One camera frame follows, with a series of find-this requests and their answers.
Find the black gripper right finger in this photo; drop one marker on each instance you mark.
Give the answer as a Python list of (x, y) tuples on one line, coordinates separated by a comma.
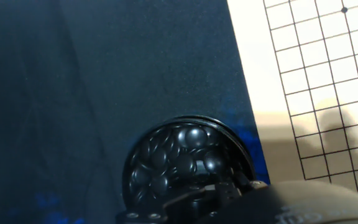
[(258, 184)]

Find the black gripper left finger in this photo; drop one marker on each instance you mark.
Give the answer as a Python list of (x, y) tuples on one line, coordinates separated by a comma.
[(179, 205)]

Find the tan Go board sheet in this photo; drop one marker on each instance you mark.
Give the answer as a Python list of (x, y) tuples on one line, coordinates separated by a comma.
[(315, 77)]

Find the black bowl of black stones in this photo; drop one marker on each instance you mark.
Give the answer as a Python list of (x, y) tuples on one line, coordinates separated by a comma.
[(179, 155)]

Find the blue and black landscape mat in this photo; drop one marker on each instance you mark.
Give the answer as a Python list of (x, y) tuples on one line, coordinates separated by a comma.
[(104, 93)]

